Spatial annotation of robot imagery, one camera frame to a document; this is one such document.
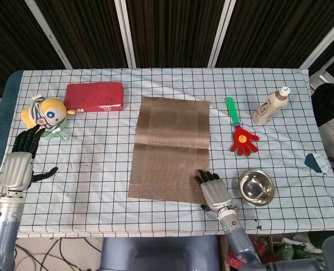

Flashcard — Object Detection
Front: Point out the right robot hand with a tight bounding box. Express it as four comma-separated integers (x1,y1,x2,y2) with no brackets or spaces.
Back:
194,169,233,212

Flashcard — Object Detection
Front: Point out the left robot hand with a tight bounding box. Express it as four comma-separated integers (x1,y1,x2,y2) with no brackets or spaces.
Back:
2,125,59,193

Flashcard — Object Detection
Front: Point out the stainless steel bowl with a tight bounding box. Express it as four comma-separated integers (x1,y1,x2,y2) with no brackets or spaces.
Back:
238,168,276,207

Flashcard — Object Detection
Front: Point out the brown woven cloth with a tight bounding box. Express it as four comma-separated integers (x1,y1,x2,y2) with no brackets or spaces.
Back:
127,95,211,204

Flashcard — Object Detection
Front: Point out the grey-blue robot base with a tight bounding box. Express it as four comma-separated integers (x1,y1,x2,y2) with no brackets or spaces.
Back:
99,235,221,271

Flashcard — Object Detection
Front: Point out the red green hand clapper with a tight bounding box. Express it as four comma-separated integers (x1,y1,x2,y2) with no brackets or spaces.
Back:
225,97,260,156

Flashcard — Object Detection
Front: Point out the yellow plush toy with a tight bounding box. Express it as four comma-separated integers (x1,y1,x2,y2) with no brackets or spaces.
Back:
20,94,77,134

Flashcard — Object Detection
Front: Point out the white checkered tablecloth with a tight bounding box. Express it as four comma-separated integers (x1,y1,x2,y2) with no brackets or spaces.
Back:
0,67,334,238

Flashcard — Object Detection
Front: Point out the green patterned bag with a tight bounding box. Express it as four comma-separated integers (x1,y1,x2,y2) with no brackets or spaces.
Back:
279,234,326,263

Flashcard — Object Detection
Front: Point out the beige milk tea bottle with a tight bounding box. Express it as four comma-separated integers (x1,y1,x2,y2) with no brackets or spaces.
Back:
252,86,291,126

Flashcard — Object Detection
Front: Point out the red rectangular block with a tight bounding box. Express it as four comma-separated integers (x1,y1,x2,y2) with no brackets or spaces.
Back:
64,81,125,113

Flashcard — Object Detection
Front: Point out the black chair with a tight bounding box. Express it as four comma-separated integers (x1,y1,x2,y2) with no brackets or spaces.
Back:
310,83,334,128

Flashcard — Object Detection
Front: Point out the black floor cable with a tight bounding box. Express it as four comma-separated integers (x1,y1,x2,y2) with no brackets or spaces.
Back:
14,238,100,271

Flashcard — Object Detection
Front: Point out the white partition frame post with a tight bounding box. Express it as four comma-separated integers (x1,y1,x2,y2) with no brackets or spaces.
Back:
208,0,236,68
24,0,73,69
298,16,334,70
115,0,137,68

